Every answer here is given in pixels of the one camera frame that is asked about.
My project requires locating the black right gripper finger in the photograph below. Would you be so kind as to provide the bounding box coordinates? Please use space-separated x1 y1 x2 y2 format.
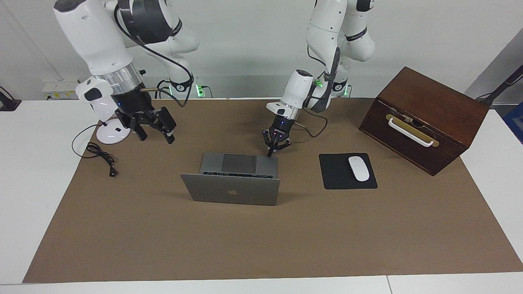
153 107 177 145
131 120 148 142

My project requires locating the silver laptop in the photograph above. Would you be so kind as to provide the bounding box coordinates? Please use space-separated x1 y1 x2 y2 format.
181 152 281 206

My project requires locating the white desk lamp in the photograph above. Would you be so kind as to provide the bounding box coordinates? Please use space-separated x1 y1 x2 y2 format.
91 100 132 145

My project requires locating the black mouse pad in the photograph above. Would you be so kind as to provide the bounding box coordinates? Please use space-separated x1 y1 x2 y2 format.
319 153 378 190

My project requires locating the white power strip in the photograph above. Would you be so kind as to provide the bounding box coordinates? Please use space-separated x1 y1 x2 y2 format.
42 80 80 100

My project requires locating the white computer mouse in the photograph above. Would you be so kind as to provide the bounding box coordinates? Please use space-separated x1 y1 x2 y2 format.
348 156 370 182

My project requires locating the brown table mat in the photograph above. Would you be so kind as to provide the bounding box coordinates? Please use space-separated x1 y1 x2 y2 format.
22 98 523 283

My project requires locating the dark wooden box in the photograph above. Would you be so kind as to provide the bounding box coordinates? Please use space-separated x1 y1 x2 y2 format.
359 67 489 176

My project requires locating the black stand pole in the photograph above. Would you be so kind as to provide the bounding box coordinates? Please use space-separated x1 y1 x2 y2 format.
476 65 523 107

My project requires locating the blue crate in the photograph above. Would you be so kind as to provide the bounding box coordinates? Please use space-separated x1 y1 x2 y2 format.
503 102 523 144

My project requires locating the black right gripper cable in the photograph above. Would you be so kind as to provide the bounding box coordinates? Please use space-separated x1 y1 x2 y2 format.
114 4 194 107

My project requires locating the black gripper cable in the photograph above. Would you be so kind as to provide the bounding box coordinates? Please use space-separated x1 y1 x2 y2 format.
114 4 194 107
294 45 328 138

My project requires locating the black arm base cable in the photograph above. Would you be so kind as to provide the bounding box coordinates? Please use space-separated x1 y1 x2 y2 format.
154 79 170 99

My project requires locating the black lamp power cable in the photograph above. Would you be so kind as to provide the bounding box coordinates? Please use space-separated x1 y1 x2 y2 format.
72 124 118 178

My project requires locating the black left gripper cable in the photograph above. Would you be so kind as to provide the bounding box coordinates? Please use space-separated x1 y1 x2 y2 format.
294 45 328 138

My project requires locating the black clamp mount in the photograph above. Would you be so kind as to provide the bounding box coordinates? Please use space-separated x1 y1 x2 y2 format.
0 87 22 111

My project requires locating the white box handle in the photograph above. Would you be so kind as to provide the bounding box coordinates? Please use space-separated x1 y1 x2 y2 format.
388 118 434 147

